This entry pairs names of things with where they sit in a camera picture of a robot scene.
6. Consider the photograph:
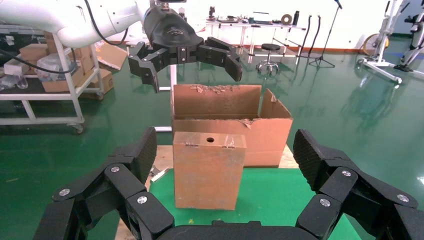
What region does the white wheeled shelf cart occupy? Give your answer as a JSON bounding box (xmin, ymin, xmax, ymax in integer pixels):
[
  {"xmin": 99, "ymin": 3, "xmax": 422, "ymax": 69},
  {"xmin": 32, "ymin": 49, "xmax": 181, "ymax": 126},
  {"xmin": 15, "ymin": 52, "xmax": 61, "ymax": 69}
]
[{"xmin": 0, "ymin": 31, "xmax": 104, "ymax": 135}]

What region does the wide cardboard box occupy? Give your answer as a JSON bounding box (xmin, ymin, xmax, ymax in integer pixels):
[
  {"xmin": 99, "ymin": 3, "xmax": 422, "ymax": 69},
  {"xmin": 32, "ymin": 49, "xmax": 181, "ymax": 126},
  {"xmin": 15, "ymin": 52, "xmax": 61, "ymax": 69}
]
[{"xmin": 41, "ymin": 66, "xmax": 86, "ymax": 94}]

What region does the dark flat case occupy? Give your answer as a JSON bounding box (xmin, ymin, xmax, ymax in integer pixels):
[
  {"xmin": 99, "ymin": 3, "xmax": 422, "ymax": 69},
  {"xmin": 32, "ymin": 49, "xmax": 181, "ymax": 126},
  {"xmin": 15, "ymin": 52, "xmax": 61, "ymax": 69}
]
[{"xmin": 248, "ymin": 12, "xmax": 275, "ymax": 26}]

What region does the tall cardboard box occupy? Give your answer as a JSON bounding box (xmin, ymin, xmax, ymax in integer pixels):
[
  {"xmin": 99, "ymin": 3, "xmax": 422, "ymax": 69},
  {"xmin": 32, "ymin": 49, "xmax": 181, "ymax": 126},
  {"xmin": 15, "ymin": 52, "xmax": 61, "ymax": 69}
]
[{"xmin": 71, "ymin": 46, "xmax": 96, "ymax": 74}]

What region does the printed cardboard box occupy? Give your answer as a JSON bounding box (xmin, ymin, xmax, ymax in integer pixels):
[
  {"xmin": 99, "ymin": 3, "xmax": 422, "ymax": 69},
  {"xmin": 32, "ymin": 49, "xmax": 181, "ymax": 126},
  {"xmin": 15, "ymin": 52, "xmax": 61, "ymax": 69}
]
[{"xmin": 79, "ymin": 68, "xmax": 115, "ymax": 100}]

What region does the white black exercise machine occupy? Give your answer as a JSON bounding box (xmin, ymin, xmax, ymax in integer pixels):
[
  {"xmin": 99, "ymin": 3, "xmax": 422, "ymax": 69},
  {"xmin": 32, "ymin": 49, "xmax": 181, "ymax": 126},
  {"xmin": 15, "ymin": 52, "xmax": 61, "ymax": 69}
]
[{"xmin": 394, "ymin": 0, "xmax": 424, "ymax": 73}]

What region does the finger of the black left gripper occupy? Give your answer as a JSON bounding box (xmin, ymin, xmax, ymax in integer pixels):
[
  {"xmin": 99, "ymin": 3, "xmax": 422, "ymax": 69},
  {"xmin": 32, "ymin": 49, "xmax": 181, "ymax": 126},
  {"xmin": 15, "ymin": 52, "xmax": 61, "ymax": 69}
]
[
  {"xmin": 198, "ymin": 36, "xmax": 243, "ymax": 83},
  {"xmin": 127, "ymin": 41, "xmax": 170, "ymax": 94}
]

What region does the white paper box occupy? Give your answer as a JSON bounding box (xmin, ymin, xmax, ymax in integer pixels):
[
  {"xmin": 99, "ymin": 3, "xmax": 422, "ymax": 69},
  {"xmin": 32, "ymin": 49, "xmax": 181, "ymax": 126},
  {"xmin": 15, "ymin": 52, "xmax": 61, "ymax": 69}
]
[{"xmin": 3, "ymin": 58, "xmax": 31, "ymax": 76}]

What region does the metal binder clip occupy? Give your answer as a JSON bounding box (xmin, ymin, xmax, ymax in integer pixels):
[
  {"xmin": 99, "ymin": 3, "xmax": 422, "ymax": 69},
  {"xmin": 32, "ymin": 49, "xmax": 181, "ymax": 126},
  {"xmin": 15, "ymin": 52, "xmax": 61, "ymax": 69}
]
[{"xmin": 149, "ymin": 166, "xmax": 170, "ymax": 184}]

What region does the black curved gooseneck pole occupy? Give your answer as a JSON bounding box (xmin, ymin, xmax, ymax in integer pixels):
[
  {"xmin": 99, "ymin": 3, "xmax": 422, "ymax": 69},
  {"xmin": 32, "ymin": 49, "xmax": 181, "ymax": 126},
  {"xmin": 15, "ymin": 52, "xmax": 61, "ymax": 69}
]
[
  {"xmin": 309, "ymin": 14, "xmax": 322, "ymax": 59},
  {"xmin": 299, "ymin": 14, "xmax": 313, "ymax": 58}
]

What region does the small closed cardboard box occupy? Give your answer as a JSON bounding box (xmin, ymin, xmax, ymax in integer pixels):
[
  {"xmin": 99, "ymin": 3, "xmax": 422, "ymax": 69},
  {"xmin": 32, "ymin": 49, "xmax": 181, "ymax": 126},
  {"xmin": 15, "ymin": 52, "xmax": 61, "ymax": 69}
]
[{"xmin": 19, "ymin": 43, "xmax": 50, "ymax": 62}]

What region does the black round swivel stool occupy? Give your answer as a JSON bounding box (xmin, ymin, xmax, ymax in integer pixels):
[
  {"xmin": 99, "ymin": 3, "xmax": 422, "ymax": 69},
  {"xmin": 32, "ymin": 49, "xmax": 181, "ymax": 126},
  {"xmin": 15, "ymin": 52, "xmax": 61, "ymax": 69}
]
[{"xmin": 255, "ymin": 43, "xmax": 282, "ymax": 74}]

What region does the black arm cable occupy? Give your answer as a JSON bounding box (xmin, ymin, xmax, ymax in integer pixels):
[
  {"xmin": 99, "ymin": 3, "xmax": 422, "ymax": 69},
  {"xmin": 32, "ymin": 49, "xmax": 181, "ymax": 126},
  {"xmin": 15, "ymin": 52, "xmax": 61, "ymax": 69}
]
[{"xmin": 0, "ymin": 0, "xmax": 130, "ymax": 75}]

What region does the white frame work table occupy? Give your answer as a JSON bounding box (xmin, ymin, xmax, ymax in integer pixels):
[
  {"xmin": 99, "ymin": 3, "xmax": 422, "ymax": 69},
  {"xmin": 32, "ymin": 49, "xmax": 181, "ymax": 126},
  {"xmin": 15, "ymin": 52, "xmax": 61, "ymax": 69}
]
[{"xmin": 205, "ymin": 18, "xmax": 306, "ymax": 65}]

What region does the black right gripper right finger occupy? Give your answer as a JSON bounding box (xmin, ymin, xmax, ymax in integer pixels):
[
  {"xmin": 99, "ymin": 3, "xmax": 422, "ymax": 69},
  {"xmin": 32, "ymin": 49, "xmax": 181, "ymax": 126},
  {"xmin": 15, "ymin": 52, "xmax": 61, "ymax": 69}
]
[{"xmin": 293, "ymin": 129, "xmax": 424, "ymax": 240}]

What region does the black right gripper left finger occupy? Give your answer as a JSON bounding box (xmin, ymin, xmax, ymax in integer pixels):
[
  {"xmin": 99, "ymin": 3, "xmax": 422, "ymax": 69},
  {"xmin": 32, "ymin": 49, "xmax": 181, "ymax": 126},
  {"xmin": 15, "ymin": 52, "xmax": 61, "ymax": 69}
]
[{"xmin": 33, "ymin": 126, "xmax": 175, "ymax": 240}]

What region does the clear plastic jar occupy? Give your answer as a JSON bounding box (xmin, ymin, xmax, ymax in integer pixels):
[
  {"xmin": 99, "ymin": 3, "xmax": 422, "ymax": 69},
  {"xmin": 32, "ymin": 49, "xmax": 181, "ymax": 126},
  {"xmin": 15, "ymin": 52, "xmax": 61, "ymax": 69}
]
[{"xmin": 13, "ymin": 73, "xmax": 29, "ymax": 90}]

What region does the flat cardboard sheet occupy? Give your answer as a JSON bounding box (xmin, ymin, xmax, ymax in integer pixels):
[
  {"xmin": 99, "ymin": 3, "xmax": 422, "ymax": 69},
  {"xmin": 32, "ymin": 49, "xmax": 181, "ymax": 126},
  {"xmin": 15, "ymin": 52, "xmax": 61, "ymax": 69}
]
[{"xmin": 95, "ymin": 41, "xmax": 129, "ymax": 71}]

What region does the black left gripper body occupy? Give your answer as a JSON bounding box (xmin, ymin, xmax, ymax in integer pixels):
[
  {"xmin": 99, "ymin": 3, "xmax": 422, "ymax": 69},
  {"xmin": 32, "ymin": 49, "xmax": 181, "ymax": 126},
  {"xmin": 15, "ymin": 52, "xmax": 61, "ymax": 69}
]
[{"xmin": 143, "ymin": 6, "xmax": 205, "ymax": 64}]

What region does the green cloth mat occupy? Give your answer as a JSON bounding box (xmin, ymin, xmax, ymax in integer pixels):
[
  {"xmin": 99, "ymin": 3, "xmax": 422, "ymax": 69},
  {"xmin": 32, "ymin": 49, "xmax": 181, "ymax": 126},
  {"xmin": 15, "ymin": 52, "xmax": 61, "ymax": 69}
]
[{"xmin": 149, "ymin": 167, "xmax": 362, "ymax": 240}]

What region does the black tripod microphone stand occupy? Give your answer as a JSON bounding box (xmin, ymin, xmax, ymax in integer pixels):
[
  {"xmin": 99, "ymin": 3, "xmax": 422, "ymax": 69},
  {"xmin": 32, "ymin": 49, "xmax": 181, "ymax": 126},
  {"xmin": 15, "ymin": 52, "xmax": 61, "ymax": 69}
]
[{"xmin": 308, "ymin": 0, "xmax": 344, "ymax": 69}]

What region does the white metal equipment stand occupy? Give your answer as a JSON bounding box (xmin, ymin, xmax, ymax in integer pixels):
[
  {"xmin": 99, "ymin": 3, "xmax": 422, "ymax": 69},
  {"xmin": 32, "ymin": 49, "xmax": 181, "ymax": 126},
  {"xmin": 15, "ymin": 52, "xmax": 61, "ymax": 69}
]
[{"xmin": 357, "ymin": 0, "xmax": 412, "ymax": 84}]

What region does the small brown cardboard box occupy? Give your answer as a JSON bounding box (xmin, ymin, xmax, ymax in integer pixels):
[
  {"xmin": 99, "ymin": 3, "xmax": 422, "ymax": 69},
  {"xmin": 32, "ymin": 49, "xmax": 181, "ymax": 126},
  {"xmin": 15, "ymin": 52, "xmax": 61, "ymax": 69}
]
[{"xmin": 172, "ymin": 131, "xmax": 248, "ymax": 211}]

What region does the large open cardboard carton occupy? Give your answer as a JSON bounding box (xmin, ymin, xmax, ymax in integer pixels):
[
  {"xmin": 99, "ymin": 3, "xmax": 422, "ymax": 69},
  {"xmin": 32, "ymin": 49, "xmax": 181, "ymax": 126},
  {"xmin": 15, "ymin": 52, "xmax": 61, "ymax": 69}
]
[{"xmin": 170, "ymin": 83, "xmax": 294, "ymax": 168}]

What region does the white metal table frame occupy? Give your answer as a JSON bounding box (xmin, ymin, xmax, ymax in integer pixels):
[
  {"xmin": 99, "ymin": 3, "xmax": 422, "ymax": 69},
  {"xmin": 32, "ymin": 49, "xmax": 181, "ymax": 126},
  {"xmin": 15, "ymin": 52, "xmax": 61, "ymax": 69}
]
[{"xmin": 153, "ymin": 64, "xmax": 178, "ymax": 133}]

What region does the clear plastic bag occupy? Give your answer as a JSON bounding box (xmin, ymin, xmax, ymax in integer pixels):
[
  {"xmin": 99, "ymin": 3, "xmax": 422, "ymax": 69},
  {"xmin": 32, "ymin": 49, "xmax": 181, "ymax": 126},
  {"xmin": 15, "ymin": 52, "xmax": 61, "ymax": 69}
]
[{"xmin": 35, "ymin": 52, "xmax": 79, "ymax": 82}]

